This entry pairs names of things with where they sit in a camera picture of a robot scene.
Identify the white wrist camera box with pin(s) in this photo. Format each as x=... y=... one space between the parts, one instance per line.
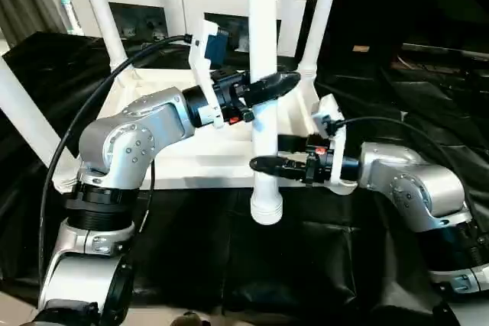
x=208 y=43
x=328 y=120

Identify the small yellow label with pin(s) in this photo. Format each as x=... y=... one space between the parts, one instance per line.
x=361 y=49

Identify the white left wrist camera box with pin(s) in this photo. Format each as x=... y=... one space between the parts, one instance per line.
x=208 y=43

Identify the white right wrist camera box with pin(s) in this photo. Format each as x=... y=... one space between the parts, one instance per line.
x=328 y=120

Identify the black mat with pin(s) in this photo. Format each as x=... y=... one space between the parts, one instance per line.
x=252 y=265

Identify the black metal rail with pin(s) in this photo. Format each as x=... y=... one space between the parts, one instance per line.
x=451 y=50

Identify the white plastic table leg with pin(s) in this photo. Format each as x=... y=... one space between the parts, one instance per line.
x=321 y=13
x=99 y=5
x=23 y=112
x=263 y=20

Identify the white plastic table top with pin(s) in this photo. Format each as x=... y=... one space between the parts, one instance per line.
x=191 y=166

